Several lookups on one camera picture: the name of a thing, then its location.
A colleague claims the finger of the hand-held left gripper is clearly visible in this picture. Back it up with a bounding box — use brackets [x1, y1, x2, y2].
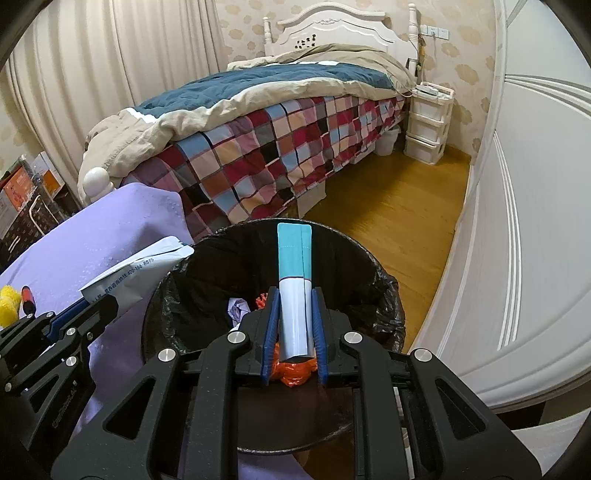
[9, 293, 120, 395]
[0, 298, 90, 356]

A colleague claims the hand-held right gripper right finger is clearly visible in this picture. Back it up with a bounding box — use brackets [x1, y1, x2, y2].
[310, 286, 541, 480]

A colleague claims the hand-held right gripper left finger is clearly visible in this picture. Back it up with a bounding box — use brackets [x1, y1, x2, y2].
[51, 286, 280, 480]

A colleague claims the lavender paper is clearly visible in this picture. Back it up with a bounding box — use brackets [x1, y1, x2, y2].
[227, 296, 256, 330]

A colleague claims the teal and white packet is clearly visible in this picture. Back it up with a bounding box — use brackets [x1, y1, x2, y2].
[276, 222, 315, 361]

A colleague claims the orange red plastic bag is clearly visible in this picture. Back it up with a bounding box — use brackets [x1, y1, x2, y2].
[256, 291, 319, 391]

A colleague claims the grey mailer bag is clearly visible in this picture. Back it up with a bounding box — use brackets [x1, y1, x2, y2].
[79, 235, 195, 319]

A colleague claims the black lined trash bin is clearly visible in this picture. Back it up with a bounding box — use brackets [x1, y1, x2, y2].
[142, 218, 407, 455]

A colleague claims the yellow spiky ball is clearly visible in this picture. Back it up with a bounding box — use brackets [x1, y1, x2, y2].
[0, 285, 25, 326]

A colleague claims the purple tablecloth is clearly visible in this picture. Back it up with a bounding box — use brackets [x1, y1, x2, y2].
[0, 182, 324, 480]

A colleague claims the orange and white cardboard box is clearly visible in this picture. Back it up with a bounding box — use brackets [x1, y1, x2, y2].
[0, 166, 42, 224]

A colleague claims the plaid bed sheet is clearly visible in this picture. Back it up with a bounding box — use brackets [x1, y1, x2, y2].
[124, 95, 411, 243]

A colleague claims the small white bucket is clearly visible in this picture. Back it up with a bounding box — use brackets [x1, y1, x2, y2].
[376, 127, 402, 155]

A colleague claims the white plastic drawer unit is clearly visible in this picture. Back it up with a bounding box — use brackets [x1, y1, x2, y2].
[404, 82, 455, 166]

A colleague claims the white wardrobe door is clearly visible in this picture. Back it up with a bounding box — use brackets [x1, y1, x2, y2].
[406, 0, 591, 411]

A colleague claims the beige and blue quilt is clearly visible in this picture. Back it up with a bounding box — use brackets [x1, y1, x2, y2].
[84, 44, 416, 181]

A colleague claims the cream curtain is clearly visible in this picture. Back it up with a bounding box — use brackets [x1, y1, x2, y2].
[0, 0, 232, 162]

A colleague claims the bed with quilt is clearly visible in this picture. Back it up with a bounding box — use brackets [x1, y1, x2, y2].
[78, 2, 421, 206]

